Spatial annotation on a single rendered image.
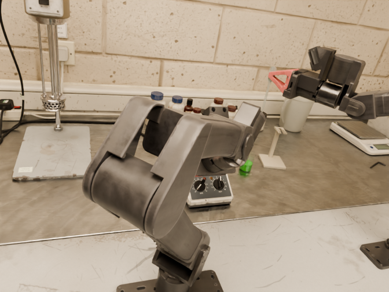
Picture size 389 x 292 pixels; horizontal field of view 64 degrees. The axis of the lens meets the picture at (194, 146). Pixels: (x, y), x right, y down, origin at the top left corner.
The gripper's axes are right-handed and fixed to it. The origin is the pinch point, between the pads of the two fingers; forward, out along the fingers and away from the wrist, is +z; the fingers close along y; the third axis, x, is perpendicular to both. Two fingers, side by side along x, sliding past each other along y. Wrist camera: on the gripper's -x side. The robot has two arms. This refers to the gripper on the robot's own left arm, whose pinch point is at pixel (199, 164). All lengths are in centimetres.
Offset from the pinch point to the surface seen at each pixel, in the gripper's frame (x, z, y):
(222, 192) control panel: 7.4, 6.5, -8.5
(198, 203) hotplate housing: 9.7, 6.6, -1.5
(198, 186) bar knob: 5.2, 5.4, -1.4
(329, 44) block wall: -56, 33, -82
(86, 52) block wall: -47, 42, 25
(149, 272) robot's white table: 22.0, -5.5, 14.7
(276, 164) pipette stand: -0.9, 20.8, -36.8
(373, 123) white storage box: -21, 42, -111
